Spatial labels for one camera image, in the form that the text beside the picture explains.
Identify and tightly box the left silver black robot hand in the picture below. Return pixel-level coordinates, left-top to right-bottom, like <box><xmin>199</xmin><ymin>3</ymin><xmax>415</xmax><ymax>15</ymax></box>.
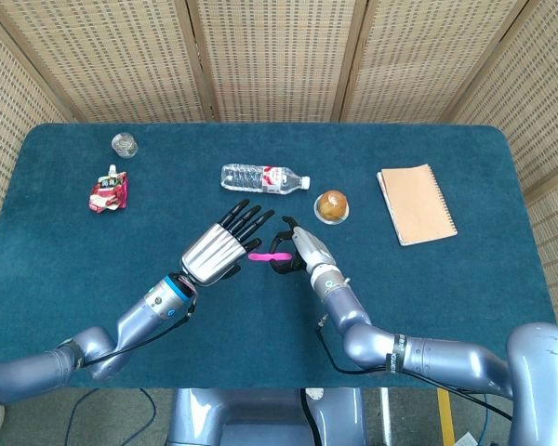
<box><xmin>179</xmin><ymin>199</ymin><xmax>276</xmax><ymax>287</ymax></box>

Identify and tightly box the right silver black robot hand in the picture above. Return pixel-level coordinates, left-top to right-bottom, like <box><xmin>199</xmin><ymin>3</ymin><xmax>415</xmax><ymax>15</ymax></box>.
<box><xmin>269</xmin><ymin>216</ymin><xmax>339</xmax><ymax>276</ymax></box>

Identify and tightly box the brown bun in clear cup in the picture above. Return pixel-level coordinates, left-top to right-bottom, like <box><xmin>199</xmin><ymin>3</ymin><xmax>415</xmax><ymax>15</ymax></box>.
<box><xmin>313</xmin><ymin>189</ymin><xmax>351</xmax><ymax>227</ymax></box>

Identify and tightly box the clear plastic water bottle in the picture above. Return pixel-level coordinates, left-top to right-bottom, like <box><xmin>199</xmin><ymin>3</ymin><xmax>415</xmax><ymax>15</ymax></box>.
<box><xmin>220</xmin><ymin>163</ymin><xmax>312</xmax><ymax>196</ymax></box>

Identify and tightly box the blue felt table cloth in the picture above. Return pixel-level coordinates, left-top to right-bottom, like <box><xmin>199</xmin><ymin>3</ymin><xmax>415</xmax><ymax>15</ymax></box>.
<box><xmin>0</xmin><ymin>122</ymin><xmax>548</xmax><ymax>390</ymax></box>

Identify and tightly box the tan spiral notebook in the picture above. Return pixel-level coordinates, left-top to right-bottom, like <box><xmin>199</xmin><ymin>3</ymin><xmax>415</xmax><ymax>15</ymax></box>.
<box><xmin>376</xmin><ymin>163</ymin><xmax>458</xmax><ymax>247</ymax></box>

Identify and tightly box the red white snack pouch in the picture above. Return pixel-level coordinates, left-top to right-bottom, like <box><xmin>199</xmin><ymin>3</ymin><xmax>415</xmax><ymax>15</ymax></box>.
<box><xmin>87</xmin><ymin>164</ymin><xmax>129</xmax><ymax>214</ymax></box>

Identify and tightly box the small clear glass cup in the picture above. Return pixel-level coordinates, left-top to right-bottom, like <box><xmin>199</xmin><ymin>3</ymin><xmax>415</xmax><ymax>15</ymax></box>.
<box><xmin>111</xmin><ymin>132</ymin><xmax>140</xmax><ymax>159</ymax></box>

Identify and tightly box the blue-grey robot torso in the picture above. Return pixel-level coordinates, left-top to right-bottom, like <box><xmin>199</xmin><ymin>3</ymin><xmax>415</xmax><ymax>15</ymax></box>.
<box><xmin>166</xmin><ymin>387</ymin><xmax>368</xmax><ymax>446</ymax></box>

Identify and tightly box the woven bamboo screen panel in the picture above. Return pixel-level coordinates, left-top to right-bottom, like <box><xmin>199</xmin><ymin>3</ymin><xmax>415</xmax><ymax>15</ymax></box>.
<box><xmin>0</xmin><ymin>0</ymin><xmax>219</xmax><ymax>125</ymax></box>
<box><xmin>448</xmin><ymin>0</ymin><xmax>558</xmax><ymax>321</ymax></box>
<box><xmin>339</xmin><ymin>0</ymin><xmax>557</xmax><ymax>125</ymax></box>
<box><xmin>185</xmin><ymin>0</ymin><xmax>369</xmax><ymax>125</ymax></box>
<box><xmin>0</xmin><ymin>7</ymin><xmax>78</xmax><ymax>224</ymax></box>

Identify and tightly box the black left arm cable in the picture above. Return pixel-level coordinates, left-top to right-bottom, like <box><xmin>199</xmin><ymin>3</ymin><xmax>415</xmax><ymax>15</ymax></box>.
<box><xmin>72</xmin><ymin>296</ymin><xmax>199</xmax><ymax>371</ymax></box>

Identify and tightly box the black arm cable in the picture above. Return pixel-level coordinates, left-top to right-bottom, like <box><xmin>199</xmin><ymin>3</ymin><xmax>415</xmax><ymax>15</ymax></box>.
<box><xmin>315</xmin><ymin>313</ymin><xmax>515</xmax><ymax>422</ymax></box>
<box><xmin>72</xmin><ymin>296</ymin><xmax>199</xmax><ymax>371</ymax></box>

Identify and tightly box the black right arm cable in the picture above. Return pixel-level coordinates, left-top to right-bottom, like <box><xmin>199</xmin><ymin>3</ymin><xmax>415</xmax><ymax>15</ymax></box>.
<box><xmin>315</xmin><ymin>313</ymin><xmax>515</xmax><ymax>422</ymax></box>

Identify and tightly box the black velcro cable strap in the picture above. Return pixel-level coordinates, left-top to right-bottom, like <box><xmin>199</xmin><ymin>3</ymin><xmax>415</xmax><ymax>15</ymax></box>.
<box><xmin>389</xmin><ymin>332</ymin><xmax>409</xmax><ymax>375</ymax></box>
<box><xmin>66</xmin><ymin>338</ymin><xmax>87</xmax><ymax>371</ymax></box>

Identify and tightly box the black torso cable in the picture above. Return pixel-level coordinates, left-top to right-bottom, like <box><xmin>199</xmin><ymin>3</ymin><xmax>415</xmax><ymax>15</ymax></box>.
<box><xmin>299</xmin><ymin>387</ymin><xmax>320</xmax><ymax>446</ymax></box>

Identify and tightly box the blue floor cable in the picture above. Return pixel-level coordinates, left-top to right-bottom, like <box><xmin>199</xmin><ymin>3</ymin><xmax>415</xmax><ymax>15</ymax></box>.
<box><xmin>64</xmin><ymin>387</ymin><xmax>158</xmax><ymax>446</ymax></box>

